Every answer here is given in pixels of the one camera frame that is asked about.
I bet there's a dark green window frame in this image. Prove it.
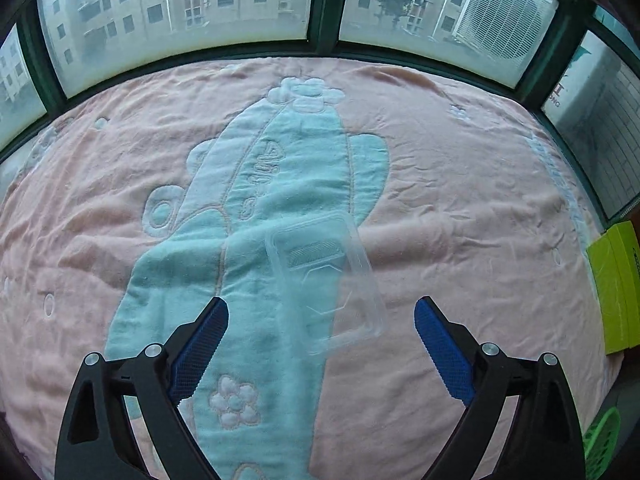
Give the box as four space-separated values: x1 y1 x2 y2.
0 0 640 223

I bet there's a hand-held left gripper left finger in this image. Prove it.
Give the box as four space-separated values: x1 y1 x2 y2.
55 296 230 480

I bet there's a lime green cardboard box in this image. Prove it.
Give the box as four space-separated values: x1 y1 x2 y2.
586 221 640 356

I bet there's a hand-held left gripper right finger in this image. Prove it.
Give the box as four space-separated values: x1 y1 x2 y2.
414 296 586 480

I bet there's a louvered outdoor air conditioner unit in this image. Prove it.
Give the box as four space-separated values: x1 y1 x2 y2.
452 0 559 87

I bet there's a green plastic basket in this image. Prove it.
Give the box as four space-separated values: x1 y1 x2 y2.
582 406 623 480

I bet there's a beige apartment building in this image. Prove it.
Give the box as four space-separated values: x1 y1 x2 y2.
0 0 481 126

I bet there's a pink printed blanket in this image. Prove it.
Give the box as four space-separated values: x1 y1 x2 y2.
0 55 621 480

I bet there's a small clear plastic tray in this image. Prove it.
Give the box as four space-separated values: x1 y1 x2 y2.
264 211 389 356

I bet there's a white printed outdoor unit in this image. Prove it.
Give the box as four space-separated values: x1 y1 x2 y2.
542 35 617 128

